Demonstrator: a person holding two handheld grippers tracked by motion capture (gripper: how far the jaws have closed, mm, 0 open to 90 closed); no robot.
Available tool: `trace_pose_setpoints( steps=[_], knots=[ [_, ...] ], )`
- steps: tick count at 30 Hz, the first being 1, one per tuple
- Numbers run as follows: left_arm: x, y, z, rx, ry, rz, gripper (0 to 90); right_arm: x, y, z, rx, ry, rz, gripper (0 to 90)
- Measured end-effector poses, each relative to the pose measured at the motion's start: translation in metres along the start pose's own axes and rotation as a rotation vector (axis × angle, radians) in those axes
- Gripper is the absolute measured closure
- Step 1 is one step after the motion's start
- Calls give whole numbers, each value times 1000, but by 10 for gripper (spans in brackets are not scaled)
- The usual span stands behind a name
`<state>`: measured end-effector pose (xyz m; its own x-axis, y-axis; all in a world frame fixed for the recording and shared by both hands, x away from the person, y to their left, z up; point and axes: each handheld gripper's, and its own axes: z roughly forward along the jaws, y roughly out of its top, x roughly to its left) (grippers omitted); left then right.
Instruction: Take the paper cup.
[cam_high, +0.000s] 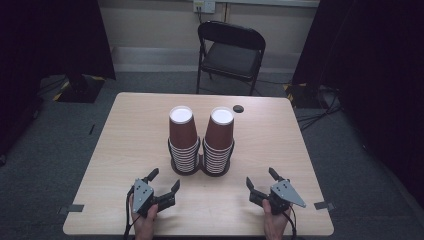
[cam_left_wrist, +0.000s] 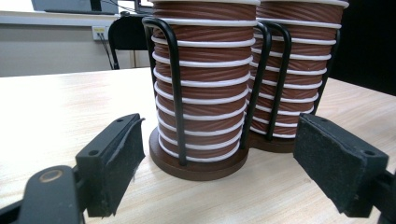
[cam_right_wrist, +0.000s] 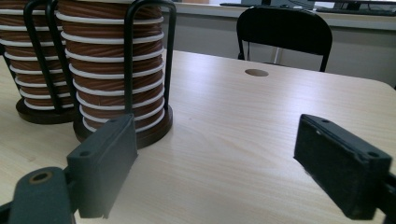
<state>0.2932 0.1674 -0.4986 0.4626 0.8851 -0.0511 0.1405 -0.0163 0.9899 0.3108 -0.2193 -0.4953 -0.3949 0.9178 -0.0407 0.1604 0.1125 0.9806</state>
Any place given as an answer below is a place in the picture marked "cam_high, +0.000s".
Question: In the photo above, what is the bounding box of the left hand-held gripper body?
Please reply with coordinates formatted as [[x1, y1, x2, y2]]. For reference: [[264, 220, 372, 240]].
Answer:
[[127, 178, 177, 219]]

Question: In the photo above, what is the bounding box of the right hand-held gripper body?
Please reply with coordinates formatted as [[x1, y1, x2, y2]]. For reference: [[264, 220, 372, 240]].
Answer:
[[248, 179, 307, 216]]

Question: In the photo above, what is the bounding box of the person's left hand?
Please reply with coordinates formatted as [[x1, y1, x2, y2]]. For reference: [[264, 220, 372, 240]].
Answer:
[[129, 197, 160, 240]]

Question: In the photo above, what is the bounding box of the person's right hand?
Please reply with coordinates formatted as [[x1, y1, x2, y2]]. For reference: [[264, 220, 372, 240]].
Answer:
[[261, 198, 292, 240]]

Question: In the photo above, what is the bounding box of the grey tape strip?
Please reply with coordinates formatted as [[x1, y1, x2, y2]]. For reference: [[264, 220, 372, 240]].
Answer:
[[57, 203, 85, 215], [313, 201, 336, 211]]

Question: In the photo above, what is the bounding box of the black stand base striped tape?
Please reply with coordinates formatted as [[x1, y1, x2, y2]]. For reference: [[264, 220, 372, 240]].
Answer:
[[283, 82, 334, 110], [52, 73, 106, 104]]

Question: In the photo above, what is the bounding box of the black folding chair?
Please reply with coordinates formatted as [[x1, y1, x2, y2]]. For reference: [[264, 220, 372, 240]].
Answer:
[[195, 20, 267, 97]]

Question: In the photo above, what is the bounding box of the dark curtain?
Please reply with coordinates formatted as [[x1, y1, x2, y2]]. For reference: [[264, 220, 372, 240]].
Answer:
[[0, 0, 117, 158], [292, 0, 424, 209]]

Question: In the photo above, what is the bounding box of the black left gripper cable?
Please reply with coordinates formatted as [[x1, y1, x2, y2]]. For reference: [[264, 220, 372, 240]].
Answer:
[[123, 187, 135, 240]]

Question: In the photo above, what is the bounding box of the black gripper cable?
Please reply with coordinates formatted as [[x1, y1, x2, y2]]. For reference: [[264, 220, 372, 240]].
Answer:
[[123, 187, 135, 240], [283, 204, 298, 240]]

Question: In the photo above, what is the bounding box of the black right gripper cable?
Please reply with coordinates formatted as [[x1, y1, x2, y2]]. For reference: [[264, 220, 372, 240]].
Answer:
[[283, 204, 298, 240]]

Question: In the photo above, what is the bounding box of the bundle of black floor cables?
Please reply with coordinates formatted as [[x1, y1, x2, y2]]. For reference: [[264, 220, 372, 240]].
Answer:
[[295, 85, 344, 132]]

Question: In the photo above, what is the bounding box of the white wall outlet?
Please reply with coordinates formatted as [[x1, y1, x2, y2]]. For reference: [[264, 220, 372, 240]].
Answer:
[[193, 0, 217, 15]]

